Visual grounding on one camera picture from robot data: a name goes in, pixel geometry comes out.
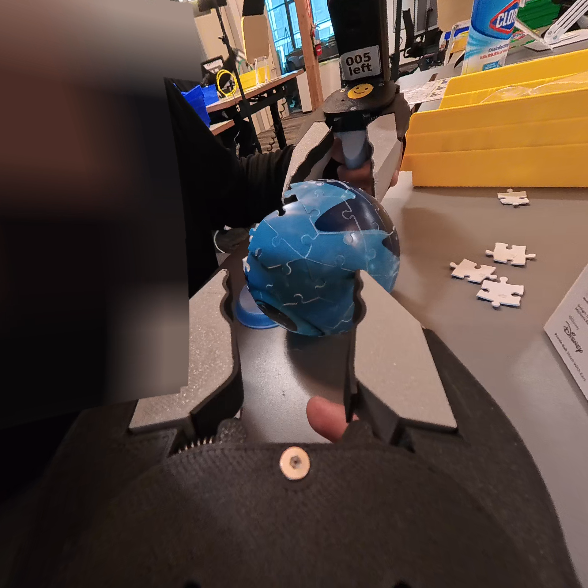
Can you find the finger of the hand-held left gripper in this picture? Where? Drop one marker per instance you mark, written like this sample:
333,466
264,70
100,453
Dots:
388,147
307,156

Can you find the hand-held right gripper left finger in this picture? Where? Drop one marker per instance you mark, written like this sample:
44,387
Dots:
209,349

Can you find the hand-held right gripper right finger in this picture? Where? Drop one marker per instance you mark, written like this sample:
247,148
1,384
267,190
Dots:
395,358

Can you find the blue plastic ball stand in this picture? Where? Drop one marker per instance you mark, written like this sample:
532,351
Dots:
252,317

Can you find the blue puzzle ball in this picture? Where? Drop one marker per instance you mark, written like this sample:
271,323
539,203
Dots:
312,266

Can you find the person's left forearm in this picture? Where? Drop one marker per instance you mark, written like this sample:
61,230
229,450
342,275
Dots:
257,183

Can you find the white puzzle piece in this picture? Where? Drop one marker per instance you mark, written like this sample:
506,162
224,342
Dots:
500,292
510,253
473,271
513,196

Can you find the colourful cartoon puzzle box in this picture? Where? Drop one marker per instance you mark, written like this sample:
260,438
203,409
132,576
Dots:
569,330

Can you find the person's left hand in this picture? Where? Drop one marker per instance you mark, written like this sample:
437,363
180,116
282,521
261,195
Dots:
356,178

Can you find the person's right hand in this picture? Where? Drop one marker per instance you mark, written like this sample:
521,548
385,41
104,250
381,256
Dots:
330,420

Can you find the black office chair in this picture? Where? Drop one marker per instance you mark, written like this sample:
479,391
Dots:
420,41

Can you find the printed marker sheet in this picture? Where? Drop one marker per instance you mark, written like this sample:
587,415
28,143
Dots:
432,89

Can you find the wooden desk black legs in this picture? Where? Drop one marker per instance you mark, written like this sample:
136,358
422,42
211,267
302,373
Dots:
257,89

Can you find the yellow plastic bin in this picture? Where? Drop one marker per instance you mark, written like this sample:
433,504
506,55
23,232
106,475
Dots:
496,138

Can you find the blue plastic bin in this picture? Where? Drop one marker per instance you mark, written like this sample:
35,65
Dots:
202,99

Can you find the disinfecting wipes canister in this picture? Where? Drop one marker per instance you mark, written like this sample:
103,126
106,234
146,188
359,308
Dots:
487,41

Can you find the green plastic bin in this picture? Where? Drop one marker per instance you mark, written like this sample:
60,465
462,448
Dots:
542,13

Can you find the wooden post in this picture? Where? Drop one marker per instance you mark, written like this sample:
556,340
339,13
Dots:
303,69

